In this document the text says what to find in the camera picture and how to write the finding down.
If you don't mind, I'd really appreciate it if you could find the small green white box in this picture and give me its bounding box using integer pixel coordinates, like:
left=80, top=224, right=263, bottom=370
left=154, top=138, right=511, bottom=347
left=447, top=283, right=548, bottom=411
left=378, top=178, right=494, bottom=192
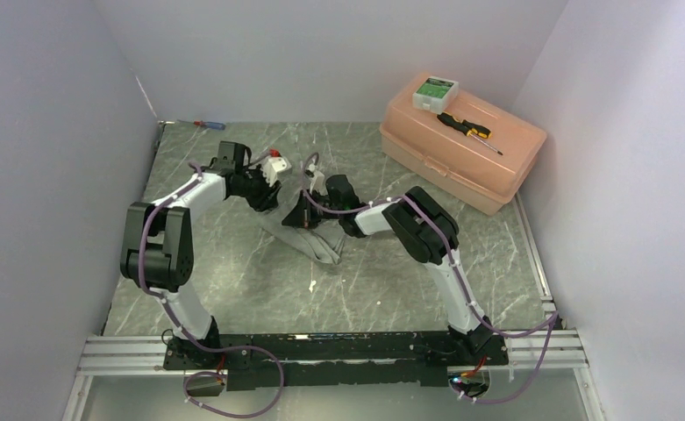
left=412, top=76, right=460, bottom=114

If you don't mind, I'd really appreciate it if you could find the black yellow screwdriver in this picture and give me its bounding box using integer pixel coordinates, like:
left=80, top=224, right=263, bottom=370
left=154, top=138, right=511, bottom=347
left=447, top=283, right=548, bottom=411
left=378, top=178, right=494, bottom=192
left=437, top=112, right=503, bottom=156

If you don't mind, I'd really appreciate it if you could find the pink plastic toolbox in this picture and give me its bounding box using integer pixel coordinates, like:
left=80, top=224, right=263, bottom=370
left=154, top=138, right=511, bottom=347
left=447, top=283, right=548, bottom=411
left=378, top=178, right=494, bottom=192
left=380, top=73, right=547, bottom=215

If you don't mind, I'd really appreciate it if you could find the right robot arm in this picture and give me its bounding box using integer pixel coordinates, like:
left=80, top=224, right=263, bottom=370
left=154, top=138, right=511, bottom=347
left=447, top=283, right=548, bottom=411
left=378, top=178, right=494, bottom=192
left=282, top=175, right=493, bottom=364

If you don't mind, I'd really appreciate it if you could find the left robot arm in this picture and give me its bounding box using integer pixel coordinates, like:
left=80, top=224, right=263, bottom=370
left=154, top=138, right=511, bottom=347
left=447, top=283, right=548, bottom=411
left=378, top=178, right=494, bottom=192
left=120, top=141, right=291, bottom=368

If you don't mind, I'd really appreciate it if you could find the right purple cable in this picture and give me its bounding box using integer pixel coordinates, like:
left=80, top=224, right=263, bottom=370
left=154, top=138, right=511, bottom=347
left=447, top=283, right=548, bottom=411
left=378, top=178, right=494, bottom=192
left=300, top=152, right=560, bottom=407

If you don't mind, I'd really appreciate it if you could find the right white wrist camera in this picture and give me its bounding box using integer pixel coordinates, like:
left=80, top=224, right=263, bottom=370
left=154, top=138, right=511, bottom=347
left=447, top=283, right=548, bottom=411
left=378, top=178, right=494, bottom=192
left=304, top=167, right=326, bottom=196

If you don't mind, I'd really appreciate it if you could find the red blue screwdriver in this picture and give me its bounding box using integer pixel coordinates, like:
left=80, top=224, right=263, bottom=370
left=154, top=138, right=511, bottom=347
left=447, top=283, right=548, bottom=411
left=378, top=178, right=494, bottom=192
left=180, top=120, right=225, bottom=131

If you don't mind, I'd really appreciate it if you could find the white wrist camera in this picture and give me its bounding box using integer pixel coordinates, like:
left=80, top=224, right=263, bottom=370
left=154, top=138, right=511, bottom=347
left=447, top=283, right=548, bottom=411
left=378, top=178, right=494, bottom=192
left=260, top=149, right=292, bottom=187
left=304, top=167, right=326, bottom=196

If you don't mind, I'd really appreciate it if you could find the aluminium rail frame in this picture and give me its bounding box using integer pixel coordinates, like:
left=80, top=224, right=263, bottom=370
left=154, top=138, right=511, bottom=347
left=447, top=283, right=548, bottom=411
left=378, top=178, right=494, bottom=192
left=63, top=330, right=605, bottom=420

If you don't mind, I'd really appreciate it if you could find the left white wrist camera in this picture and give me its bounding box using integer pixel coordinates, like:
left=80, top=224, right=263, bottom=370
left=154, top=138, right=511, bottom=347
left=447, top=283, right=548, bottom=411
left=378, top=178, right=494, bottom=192
left=260, top=149, right=292, bottom=187

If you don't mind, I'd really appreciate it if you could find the grey cloth napkin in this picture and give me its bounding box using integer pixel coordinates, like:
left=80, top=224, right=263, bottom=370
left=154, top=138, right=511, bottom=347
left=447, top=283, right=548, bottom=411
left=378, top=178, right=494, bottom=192
left=260, top=218, right=346, bottom=265

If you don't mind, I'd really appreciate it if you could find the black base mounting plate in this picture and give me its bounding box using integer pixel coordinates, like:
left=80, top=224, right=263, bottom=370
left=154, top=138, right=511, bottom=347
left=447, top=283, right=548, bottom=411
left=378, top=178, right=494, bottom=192
left=163, top=331, right=509, bottom=391

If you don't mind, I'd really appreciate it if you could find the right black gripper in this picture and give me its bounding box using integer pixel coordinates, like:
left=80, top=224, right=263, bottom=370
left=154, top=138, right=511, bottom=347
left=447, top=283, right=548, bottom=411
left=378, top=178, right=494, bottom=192
left=282, top=189, right=344, bottom=228

